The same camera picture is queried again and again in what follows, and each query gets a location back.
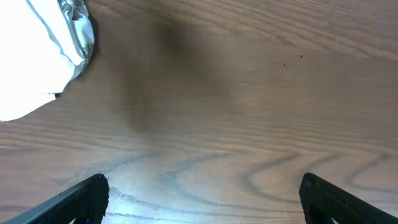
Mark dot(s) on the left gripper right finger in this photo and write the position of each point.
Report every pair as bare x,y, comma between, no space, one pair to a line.
325,203

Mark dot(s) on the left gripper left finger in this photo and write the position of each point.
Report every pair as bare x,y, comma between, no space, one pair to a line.
85,202

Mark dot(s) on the white patterned folded cloth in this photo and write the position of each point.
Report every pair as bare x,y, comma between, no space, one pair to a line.
45,44

